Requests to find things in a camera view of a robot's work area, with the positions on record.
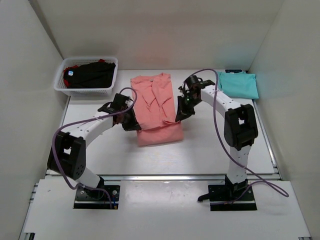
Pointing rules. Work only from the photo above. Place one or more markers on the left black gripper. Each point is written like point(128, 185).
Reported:
point(127, 118)

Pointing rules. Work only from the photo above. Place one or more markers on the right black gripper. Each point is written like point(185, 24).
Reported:
point(185, 105)

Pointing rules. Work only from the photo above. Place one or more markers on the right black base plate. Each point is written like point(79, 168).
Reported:
point(222, 200)

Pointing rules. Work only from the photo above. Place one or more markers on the black and red t shirt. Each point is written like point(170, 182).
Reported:
point(93, 75)

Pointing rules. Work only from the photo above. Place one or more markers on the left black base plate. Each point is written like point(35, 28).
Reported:
point(86, 199)

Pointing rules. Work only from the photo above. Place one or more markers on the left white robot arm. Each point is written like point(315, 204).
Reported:
point(69, 143)

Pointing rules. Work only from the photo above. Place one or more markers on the white plastic basket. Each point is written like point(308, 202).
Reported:
point(83, 60)

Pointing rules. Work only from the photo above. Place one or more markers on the pink t shirt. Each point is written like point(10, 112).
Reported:
point(155, 110)

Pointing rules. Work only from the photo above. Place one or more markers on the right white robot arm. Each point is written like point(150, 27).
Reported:
point(239, 131)

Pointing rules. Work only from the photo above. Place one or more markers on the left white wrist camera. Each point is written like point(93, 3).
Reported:
point(129, 102)

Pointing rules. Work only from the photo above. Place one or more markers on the teal folded t shirt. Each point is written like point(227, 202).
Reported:
point(238, 85)

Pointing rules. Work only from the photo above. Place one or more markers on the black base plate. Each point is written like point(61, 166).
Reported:
point(86, 199)
point(222, 200)

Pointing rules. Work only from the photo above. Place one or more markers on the dark blue label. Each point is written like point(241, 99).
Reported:
point(233, 71)

